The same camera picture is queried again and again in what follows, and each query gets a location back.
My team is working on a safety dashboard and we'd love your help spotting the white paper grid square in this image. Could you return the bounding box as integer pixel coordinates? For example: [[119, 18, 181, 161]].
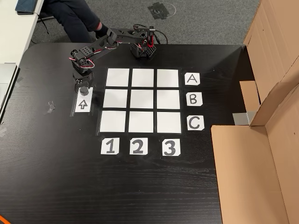
[[157, 89, 181, 110], [102, 89, 128, 109], [99, 111, 127, 133], [106, 68, 130, 87], [131, 68, 155, 88], [128, 111, 154, 134], [157, 112, 182, 134], [157, 69, 179, 88], [129, 89, 154, 109]]

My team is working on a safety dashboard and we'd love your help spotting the white paper arrow sheet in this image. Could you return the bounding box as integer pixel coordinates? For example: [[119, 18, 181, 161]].
[[74, 87, 94, 113]]

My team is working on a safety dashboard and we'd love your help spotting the person's leg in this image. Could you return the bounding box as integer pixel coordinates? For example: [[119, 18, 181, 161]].
[[43, 0, 109, 44]]

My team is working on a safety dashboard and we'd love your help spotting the paper sheet number 1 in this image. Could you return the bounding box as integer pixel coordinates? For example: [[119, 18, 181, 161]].
[[100, 137, 120, 155]]

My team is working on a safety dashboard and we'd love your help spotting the black and red clamp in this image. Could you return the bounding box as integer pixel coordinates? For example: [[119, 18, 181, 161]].
[[146, 26, 157, 47]]

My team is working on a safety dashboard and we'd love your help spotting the white desk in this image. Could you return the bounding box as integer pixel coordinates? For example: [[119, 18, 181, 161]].
[[0, 0, 45, 69]]

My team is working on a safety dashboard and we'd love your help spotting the paper sheet number 2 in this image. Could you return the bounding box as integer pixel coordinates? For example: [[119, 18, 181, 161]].
[[129, 137, 149, 155]]

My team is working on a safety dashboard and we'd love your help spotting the black floor tape patch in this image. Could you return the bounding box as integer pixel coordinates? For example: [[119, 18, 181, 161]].
[[147, 1, 176, 21]]

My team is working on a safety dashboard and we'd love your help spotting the paper sheet letter A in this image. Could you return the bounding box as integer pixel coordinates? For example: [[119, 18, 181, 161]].
[[185, 73, 201, 86]]

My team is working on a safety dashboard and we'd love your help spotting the paper sheet number 3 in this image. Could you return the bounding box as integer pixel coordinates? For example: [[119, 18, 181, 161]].
[[162, 139, 181, 157]]

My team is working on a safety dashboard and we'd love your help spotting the paper sheet letter B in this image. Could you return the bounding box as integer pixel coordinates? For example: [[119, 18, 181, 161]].
[[185, 92, 204, 107]]

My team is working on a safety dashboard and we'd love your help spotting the paper sheet letter C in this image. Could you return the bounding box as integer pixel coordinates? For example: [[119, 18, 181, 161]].
[[186, 116, 205, 132]]

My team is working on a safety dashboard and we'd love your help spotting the large brown cardboard panel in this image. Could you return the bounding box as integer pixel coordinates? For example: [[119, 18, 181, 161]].
[[239, 0, 299, 113], [211, 70, 299, 224]]

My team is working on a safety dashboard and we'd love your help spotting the black power cable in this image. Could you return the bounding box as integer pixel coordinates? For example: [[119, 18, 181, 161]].
[[153, 29, 169, 45]]

